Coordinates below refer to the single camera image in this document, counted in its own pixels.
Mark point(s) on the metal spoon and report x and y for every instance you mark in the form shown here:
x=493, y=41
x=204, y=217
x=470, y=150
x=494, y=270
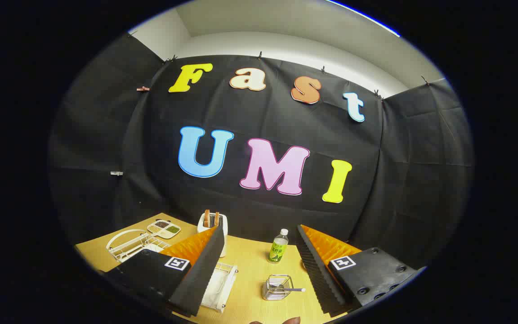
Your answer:
x=295, y=290

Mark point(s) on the pink clothes peg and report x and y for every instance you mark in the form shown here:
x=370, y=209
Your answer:
x=142, y=88

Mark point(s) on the toasted bread slice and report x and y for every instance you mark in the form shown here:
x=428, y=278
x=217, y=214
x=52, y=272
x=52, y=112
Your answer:
x=216, y=218
x=206, y=218

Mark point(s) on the black backdrop cloth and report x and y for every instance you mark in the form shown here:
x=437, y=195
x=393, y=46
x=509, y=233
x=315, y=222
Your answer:
x=286, y=126

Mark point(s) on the green label drink bottle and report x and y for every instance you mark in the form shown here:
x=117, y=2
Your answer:
x=278, y=248

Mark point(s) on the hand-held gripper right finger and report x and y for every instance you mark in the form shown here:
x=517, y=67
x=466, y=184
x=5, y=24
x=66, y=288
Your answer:
x=315, y=274

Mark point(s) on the white toaster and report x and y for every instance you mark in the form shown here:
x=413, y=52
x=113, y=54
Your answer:
x=223, y=225

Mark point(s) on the white sectioned condiment tray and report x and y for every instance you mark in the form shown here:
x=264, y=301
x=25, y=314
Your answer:
x=164, y=228

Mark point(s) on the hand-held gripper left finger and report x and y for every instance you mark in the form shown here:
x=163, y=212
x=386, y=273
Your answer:
x=200, y=274

